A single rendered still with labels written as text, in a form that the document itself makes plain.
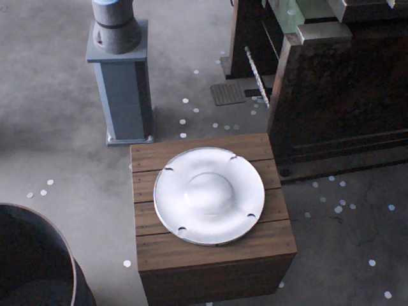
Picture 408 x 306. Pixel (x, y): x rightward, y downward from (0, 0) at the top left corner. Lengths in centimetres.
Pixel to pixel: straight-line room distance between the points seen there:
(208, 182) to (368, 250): 67
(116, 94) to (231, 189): 55
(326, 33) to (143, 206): 66
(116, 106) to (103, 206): 35
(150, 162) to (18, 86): 95
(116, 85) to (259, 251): 71
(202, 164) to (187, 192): 10
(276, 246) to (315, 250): 43
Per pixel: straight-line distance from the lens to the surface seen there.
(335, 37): 122
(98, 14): 135
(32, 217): 113
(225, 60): 198
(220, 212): 116
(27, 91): 201
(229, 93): 167
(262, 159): 128
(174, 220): 115
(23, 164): 178
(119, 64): 142
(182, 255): 112
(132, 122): 164
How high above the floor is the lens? 140
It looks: 55 degrees down
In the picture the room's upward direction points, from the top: 3 degrees clockwise
